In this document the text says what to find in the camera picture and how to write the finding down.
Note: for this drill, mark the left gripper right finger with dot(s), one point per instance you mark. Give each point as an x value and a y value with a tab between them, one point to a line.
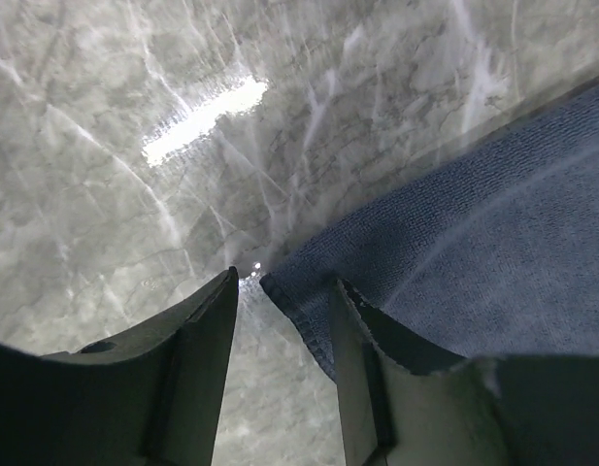
403	400

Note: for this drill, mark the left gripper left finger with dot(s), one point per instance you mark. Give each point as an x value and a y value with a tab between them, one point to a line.
149	395

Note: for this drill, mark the grey towel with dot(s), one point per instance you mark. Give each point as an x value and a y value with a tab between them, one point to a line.
495	252

